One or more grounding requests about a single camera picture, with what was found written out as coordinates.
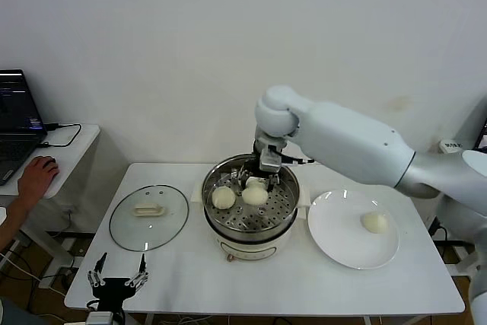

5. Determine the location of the black laptop with lit screen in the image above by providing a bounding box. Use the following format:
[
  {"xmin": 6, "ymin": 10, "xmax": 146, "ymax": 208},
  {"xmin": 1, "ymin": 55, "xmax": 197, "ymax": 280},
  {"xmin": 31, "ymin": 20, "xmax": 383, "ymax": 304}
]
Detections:
[{"xmin": 0, "ymin": 69, "xmax": 49, "ymax": 187}]

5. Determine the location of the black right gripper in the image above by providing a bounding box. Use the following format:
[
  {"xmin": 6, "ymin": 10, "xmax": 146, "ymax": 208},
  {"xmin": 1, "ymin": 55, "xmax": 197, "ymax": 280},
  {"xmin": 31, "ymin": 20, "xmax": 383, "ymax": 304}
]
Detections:
[{"xmin": 229, "ymin": 155, "xmax": 282, "ymax": 194}]

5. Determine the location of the blue jeans leg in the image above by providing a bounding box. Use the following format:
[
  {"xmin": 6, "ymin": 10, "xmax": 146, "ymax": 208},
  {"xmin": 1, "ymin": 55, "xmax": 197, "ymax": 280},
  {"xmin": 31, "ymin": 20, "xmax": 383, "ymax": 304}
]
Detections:
[{"xmin": 0, "ymin": 295, "xmax": 39, "ymax": 325}]

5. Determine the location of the perforated steel steamer basket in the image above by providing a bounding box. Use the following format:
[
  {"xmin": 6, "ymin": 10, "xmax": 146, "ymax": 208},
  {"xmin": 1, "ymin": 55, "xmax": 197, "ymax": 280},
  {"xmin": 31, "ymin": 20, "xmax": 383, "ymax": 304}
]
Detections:
[{"xmin": 189, "ymin": 153, "xmax": 310, "ymax": 233}]

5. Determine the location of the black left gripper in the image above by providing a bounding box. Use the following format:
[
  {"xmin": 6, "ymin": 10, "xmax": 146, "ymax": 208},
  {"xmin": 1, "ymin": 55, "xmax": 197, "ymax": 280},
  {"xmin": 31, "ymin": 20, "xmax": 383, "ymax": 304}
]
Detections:
[{"xmin": 87, "ymin": 252, "xmax": 150, "ymax": 314}]

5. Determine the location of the round glass pot lid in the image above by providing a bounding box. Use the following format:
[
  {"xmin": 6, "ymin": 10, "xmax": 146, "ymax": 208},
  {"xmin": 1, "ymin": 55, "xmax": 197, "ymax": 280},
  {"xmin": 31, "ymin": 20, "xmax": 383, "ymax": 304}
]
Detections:
[{"xmin": 108, "ymin": 183, "xmax": 190, "ymax": 253}]

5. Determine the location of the person's bare hand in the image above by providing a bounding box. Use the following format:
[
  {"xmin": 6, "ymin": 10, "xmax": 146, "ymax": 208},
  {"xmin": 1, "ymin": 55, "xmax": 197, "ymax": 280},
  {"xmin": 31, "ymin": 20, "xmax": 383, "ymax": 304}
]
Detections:
[{"xmin": 17, "ymin": 155, "xmax": 61, "ymax": 209}]

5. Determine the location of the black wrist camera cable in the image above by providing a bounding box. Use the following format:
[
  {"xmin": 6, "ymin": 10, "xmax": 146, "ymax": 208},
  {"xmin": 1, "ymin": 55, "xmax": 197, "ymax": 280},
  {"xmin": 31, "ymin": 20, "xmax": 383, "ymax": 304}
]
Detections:
[{"xmin": 280, "ymin": 151, "xmax": 316, "ymax": 165}]

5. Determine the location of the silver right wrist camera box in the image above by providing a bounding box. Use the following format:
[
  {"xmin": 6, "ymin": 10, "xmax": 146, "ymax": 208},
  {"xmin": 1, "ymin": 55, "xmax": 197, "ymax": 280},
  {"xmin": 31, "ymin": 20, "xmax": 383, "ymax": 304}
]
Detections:
[{"xmin": 259, "ymin": 145, "xmax": 285, "ymax": 172}]

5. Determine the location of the person's bare forearm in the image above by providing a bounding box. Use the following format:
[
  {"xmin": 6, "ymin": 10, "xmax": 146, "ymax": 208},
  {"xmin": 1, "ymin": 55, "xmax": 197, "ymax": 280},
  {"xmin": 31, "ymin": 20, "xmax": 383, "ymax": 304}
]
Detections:
[{"xmin": 0, "ymin": 195, "xmax": 34, "ymax": 258}]

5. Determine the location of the grey floor power strip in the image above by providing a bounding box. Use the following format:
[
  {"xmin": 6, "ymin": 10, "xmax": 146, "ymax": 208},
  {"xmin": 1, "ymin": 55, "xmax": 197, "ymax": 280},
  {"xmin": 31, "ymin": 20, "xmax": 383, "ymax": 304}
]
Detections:
[{"xmin": 37, "ymin": 268, "xmax": 79, "ymax": 291}]

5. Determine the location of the black laptop cable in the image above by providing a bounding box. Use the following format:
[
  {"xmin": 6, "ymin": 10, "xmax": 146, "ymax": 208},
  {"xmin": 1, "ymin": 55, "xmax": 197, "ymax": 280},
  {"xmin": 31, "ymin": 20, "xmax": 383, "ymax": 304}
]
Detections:
[{"xmin": 36, "ymin": 123, "xmax": 83, "ymax": 150}]

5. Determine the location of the dark laptop on narrow table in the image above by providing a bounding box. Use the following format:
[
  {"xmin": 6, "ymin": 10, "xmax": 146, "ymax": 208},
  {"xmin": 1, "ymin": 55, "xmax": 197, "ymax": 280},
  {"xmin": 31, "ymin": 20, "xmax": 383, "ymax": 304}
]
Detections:
[{"xmin": 475, "ymin": 119, "xmax": 487, "ymax": 151}]

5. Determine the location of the round white plate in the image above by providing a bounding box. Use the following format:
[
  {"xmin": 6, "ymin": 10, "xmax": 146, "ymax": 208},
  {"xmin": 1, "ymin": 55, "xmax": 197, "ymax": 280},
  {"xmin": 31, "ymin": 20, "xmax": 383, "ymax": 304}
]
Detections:
[{"xmin": 307, "ymin": 189, "xmax": 400, "ymax": 269}]

